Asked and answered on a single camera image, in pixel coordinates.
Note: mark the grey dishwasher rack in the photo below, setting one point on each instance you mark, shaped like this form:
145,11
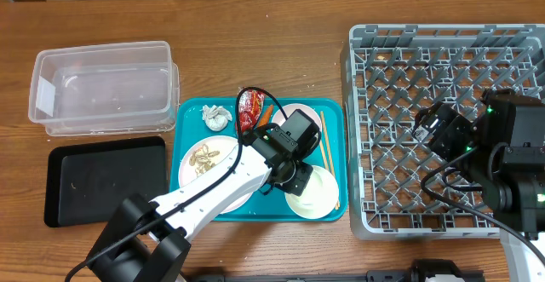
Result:
389,73

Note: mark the white bowl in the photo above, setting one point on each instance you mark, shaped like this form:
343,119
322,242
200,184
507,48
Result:
318,198

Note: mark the red snack wrapper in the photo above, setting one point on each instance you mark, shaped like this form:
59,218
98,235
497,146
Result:
249,109

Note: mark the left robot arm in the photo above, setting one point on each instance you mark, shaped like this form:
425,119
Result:
150,240

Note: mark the teal serving tray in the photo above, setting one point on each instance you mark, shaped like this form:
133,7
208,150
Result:
190,129

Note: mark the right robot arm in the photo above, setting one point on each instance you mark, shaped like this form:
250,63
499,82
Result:
501,154

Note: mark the black rectangular tray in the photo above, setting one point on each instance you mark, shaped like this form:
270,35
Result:
87,182

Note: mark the orange carrot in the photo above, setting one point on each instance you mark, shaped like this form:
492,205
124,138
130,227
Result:
265,118

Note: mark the crumpled white tissue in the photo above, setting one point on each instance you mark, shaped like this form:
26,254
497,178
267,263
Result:
215,117

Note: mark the wooden chopstick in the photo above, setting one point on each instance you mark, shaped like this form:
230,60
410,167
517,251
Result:
327,145
327,167

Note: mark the pink plate with peanut shells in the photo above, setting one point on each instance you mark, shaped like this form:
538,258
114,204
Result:
204,155

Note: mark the clear plastic bin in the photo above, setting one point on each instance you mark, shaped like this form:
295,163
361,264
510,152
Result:
105,89

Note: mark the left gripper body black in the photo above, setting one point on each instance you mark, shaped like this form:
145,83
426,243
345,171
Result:
296,176

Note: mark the pink bowl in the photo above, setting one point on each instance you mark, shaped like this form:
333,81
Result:
285,113

